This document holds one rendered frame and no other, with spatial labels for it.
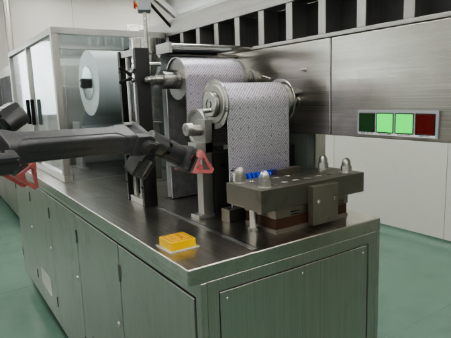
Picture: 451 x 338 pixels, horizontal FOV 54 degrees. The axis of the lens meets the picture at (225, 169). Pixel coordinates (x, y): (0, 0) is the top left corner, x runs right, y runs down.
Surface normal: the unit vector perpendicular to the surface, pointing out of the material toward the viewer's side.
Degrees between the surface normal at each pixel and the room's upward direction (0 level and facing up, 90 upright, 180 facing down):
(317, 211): 90
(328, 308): 90
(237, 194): 90
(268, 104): 90
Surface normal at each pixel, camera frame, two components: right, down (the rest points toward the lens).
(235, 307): 0.56, 0.12
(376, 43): -0.83, 0.12
